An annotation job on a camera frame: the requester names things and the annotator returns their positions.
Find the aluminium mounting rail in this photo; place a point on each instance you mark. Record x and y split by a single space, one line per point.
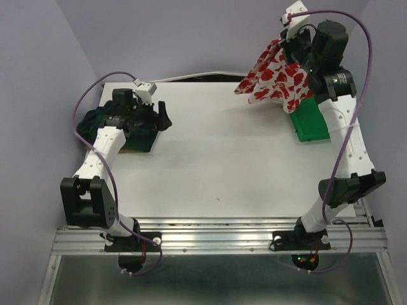
224 236

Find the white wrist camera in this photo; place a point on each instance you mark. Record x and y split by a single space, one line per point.
294 18
144 91

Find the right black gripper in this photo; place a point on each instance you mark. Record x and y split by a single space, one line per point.
303 33

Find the red poppy floral skirt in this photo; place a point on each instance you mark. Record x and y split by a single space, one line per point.
273 79

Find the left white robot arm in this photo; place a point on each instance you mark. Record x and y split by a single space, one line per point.
90 196

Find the green plastic bin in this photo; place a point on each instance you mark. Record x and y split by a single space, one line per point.
308 122

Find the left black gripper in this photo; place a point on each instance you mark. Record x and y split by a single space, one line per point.
161 122

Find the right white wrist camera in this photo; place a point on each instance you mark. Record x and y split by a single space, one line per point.
294 18

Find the dark green plaid skirt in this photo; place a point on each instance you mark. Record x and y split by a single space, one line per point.
140 140

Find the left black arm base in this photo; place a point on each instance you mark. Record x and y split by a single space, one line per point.
133 251

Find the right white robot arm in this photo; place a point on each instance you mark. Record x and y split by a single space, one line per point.
354 175

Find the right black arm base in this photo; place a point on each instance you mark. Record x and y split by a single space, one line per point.
306 246

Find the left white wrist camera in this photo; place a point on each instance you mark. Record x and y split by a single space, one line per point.
144 91

